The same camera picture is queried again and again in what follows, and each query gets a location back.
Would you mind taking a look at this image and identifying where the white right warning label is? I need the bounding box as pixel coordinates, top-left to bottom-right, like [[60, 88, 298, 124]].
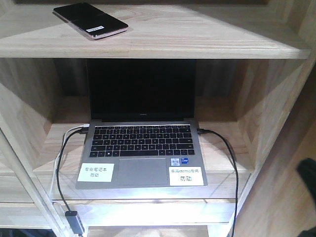
[[169, 167, 204, 186]]

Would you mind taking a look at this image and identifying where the light wooden shelf unit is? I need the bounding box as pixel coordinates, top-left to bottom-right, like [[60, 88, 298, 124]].
[[0, 0, 316, 237]]

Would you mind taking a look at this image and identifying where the white laptop cable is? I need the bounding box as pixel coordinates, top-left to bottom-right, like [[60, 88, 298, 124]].
[[49, 122, 90, 198]]

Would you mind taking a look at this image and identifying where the black laptop cable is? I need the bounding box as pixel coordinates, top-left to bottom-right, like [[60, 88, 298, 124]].
[[56, 128, 88, 213], [197, 128, 240, 237]]

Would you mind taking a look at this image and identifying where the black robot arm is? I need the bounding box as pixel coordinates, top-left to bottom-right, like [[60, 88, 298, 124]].
[[297, 158, 316, 201]]

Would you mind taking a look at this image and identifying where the black foldable smartphone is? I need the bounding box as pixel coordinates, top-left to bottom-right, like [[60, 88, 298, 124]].
[[53, 2, 128, 40]]

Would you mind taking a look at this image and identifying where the grey usb hub adapter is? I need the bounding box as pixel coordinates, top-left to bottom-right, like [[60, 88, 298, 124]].
[[65, 211, 85, 235]]

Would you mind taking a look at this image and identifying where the black right laptop cable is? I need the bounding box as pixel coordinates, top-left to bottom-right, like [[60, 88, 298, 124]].
[[197, 128, 240, 237]]

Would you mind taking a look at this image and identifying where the white warning label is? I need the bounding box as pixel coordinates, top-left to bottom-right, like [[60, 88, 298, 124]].
[[169, 167, 204, 186], [77, 163, 114, 182]]

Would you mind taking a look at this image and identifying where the white left warning label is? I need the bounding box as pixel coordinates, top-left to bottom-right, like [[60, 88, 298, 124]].
[[77, 163, 114, 182]]

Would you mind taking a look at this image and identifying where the black left laptop cable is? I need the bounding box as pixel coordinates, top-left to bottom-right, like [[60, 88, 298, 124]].
[[56, 128, 88, 213]]

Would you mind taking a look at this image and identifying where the grey laptop computer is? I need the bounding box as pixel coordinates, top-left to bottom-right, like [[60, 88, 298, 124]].
[[76, 59, 207, 190]]

